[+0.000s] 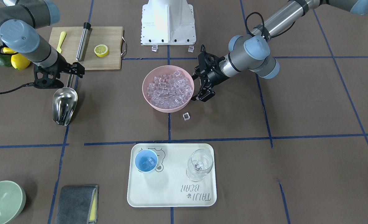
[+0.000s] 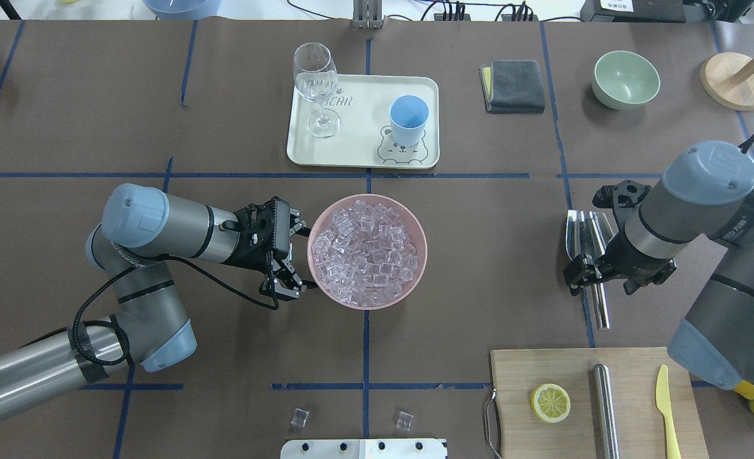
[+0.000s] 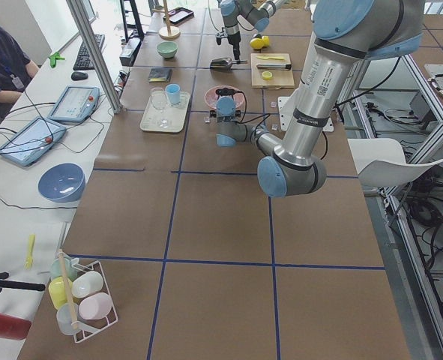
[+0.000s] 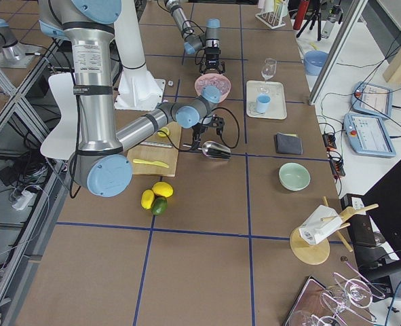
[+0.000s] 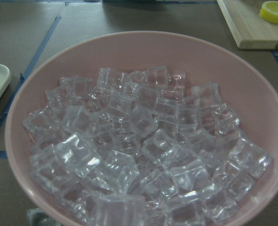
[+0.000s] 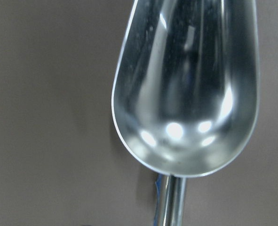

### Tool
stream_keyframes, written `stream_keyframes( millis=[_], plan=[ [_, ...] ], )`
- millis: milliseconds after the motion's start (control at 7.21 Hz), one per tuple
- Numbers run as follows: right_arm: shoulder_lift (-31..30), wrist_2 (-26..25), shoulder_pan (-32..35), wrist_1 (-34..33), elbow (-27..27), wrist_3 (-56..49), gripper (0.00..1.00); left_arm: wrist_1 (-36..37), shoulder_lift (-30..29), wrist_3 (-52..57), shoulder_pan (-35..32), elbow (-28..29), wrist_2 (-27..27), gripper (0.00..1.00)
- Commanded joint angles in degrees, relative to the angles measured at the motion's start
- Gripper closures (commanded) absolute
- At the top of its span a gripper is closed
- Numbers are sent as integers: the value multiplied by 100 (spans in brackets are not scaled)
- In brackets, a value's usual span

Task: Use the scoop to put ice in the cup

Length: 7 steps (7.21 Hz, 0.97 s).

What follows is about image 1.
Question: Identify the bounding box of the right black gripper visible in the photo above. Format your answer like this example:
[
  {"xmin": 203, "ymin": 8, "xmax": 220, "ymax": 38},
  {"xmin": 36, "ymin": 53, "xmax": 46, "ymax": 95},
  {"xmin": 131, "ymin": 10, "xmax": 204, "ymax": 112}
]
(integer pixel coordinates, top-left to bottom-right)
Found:
[{"xmin": 34, "ymin": 61, "xmax": 85, "ymax": 89}]

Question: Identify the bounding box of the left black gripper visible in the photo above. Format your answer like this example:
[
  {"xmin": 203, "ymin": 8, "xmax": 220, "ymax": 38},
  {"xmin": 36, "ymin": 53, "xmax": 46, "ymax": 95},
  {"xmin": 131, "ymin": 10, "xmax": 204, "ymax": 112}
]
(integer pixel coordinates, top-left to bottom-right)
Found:
[{"xmin": 191, "ymin": 44, "xmax": 229, "ymax": 102}]

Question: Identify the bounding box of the silver metal ice scoop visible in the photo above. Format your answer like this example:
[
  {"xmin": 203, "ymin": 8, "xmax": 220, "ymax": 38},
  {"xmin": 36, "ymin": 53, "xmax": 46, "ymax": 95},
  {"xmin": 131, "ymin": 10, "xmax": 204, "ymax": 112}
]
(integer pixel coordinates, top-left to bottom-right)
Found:
[{"xmin": 52, "ymin": 75, "xmax": 78, "ymax": 126}]

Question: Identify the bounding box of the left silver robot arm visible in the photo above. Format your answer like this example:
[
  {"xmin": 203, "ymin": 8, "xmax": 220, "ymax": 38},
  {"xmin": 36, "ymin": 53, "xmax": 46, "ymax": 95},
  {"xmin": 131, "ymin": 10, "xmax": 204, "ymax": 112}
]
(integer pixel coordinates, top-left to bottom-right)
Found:
[{"xmin": 191, "ymin": 0, "xmax": 368, "ymax": 102}]

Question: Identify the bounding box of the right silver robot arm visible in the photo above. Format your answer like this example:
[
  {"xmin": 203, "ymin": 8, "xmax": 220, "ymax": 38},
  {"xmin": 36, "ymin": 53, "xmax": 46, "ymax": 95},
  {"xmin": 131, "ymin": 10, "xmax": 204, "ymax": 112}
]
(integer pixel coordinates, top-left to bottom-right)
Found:
[{"xmin": 0, "ymin": 0, "xmax": 85, "ymax": 89}]

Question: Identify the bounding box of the loose ice cube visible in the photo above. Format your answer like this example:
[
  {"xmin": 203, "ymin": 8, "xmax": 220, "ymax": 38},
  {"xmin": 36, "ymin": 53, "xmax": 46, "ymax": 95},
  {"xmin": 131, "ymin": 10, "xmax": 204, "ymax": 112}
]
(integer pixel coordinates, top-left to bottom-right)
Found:
[
  {"xmin": 183, "ymin": 112, "xmax": 190, "ymax": 121},
  {"xmin": 151, "ymin": 44, "xmax": 158, "ymax": 52},
  {"xmin": 188, "ymin": 45, "xmax": 195, "ymax": 53}
]

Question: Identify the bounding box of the pink bowl of ice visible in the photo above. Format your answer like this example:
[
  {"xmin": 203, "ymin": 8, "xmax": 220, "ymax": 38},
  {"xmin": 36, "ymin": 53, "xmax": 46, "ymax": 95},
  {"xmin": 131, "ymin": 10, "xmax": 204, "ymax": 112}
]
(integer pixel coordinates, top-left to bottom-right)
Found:
[{"xmin": 142, "ymin": 65, "xmax": 195, "ymax": 113}]

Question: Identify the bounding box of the light blue plastic cup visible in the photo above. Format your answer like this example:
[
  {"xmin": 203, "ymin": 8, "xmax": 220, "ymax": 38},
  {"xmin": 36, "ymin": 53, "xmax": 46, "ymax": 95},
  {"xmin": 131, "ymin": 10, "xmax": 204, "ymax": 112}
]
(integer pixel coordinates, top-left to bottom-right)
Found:
[{"xmin": 134, "ymin": 149, "xmax": 158, "ymax": 172}]

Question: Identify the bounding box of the yellow plastic knife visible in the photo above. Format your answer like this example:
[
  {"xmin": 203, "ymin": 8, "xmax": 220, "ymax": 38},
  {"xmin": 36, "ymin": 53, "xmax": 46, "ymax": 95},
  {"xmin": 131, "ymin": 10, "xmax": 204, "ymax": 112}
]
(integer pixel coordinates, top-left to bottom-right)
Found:
[{"xmin": 56, "ymin": 31, "xmax": 66, "ymax": 53}]

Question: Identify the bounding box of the yellow lemon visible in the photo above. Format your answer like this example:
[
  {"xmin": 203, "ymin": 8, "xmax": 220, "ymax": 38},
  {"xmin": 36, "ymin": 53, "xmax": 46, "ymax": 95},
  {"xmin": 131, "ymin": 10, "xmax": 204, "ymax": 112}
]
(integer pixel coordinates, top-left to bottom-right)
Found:
[
  {"xmin": 2, "ymin": 47, "xmax": 16, "ymax": 54},
  {"xmin": 11, "ymin": 54, "xmax": 31, "ymax": 70}
]

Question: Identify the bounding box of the green avocado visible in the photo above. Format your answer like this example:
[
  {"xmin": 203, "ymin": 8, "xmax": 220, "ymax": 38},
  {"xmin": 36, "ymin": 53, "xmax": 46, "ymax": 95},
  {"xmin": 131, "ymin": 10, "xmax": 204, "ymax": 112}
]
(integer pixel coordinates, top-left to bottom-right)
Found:
[{"xmin": 0, "ymin": 54, "xmax": 12, "ymax": 68}]

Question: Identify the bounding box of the half lemon slice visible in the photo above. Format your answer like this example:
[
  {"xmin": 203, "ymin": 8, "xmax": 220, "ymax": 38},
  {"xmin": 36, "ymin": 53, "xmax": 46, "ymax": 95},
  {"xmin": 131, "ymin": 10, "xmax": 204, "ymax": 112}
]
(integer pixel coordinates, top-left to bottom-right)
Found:
[{"xmin": 93, "ymin": 44, "xmax": 109, "ymax": 57}]

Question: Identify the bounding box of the wooden cutting board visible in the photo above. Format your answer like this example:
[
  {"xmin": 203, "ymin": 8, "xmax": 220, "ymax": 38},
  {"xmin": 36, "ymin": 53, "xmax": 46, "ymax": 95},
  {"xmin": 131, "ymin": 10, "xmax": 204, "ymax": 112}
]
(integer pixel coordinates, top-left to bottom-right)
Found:
[{"xmin": 49, "ymin": 26, "xmax": 124, "ymax": 71}]

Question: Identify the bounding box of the steel rod with black cap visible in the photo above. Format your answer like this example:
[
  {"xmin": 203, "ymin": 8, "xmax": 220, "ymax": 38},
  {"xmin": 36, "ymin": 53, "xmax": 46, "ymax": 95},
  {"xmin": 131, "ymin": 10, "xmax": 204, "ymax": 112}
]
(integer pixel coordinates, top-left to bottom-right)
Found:
[{"xmin": 76, "ymin": 22, "xmax": 91, "ymax": 62}]

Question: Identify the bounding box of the clear wine glass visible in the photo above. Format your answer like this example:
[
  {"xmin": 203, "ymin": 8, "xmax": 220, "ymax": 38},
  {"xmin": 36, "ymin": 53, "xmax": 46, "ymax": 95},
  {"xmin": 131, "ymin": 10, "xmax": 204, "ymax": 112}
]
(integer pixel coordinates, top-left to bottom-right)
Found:
[{"xmin": 186, "ymin": 149, "xmax": 214, "ymax": 182}]

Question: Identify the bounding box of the cream bear serving tray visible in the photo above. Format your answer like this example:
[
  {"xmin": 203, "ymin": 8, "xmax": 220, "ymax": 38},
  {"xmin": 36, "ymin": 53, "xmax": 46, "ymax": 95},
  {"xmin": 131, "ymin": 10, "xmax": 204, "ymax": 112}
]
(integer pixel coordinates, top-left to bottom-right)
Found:
[{"xmin": 127, "ymin": 143, "xmax": 217, "ymax": 208}]

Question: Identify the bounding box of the light green bowl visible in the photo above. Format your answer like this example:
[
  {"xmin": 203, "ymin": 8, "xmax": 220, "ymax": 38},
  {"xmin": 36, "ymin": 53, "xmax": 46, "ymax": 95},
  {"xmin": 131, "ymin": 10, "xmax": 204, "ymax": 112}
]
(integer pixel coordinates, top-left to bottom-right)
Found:
[{"xmin": 0, "ymin": 180, "xmax": 26, "ymax": 224}]

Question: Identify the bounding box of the grey folded cloth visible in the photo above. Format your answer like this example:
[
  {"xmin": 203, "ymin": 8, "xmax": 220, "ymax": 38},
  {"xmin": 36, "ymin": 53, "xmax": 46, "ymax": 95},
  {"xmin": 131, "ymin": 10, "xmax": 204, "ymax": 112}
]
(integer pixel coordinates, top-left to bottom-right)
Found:
[{"xmin": 55, "ymin": 185, "xmax": 99, "ymax": 224}]

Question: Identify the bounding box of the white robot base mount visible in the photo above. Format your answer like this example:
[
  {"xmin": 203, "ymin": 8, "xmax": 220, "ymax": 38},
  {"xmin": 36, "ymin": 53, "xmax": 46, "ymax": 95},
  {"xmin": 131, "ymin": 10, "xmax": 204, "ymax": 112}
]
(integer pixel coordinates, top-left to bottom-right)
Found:
[{"xmin": 140, "ymin": 0, "xmax": 197, "ymax": 45}]

